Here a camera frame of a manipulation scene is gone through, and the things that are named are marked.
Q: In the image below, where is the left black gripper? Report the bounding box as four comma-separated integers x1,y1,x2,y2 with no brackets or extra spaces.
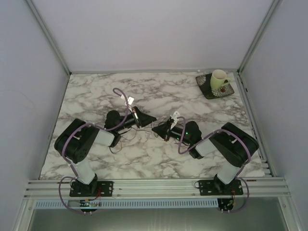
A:
116,106,157,132

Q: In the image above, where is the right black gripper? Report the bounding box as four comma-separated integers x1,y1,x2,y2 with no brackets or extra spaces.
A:
151,119,192,145

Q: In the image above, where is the dark brown wire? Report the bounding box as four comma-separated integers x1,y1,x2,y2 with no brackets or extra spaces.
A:
109,127,154,154

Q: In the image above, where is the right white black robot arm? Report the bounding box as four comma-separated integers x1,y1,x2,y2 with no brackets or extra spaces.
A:
152,118,259,194

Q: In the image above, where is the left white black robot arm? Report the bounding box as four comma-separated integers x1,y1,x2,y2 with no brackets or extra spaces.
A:
54,106,157,195

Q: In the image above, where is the black floral square plate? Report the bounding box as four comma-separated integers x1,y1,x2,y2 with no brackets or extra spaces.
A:
195,73,236,100

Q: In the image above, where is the light green mug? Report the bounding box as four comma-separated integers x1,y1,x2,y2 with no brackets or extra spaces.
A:
210,69,231,90

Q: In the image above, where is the right black circuit board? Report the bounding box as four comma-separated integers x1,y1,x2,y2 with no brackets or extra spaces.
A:
218,198,235,214

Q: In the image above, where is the left green circuit board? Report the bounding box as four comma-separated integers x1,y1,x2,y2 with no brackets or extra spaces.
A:
79,200,101,208

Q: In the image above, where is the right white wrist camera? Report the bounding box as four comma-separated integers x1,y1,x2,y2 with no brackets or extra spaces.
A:
171,111,180,124

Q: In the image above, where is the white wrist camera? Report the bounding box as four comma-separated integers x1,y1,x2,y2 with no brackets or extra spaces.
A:
171,111,180,124
120,95,134,112

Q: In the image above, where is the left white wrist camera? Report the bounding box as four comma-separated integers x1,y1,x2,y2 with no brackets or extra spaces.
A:
120,95,134,112

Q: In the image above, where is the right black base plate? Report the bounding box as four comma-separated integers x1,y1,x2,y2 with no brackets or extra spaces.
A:
194,180,244,196

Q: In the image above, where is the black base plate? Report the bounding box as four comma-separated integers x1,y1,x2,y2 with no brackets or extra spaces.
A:
69,180,114,197
194,180,244,196

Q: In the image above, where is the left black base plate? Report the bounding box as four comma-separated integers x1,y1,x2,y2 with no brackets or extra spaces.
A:
69,180,114,197

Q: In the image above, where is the aluminium front rail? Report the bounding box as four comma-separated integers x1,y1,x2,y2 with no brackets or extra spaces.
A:
24,177,291,199

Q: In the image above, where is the blue slotted cable duct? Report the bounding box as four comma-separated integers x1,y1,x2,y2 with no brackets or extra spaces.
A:
35,198,218,210

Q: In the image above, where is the left aluminium frame post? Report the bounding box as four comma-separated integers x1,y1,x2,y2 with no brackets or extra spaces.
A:
25,0,72,76

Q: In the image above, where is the aluminium frame post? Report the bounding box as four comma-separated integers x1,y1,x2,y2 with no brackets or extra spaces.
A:
237,0,283,75
25,0,72,76

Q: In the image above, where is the right aluminium frame post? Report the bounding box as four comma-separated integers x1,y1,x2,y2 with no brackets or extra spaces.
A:
237,0,283,75

